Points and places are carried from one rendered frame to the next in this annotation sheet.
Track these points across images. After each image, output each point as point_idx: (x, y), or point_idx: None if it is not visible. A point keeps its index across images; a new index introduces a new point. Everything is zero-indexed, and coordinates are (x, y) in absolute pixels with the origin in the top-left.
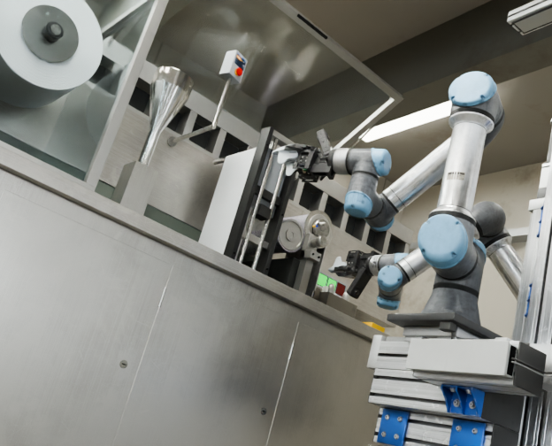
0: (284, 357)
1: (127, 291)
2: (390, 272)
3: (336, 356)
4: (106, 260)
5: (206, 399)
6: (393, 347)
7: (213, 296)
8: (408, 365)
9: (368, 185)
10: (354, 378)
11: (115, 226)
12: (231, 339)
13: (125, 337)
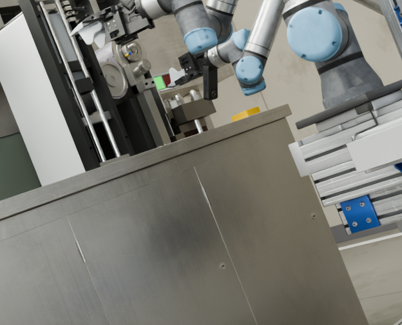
0: (205, 206)
1: (51, 273)
2: (248, 65)
3: (240, 166)
4: (14, 264)
5: (176, 299)
6: (316, 147)
7: (117, 210)
8: (359, 169)
9: (200, 16)
10: (265, 172)
11: None
12: (156, 232)
13: (80, 313)
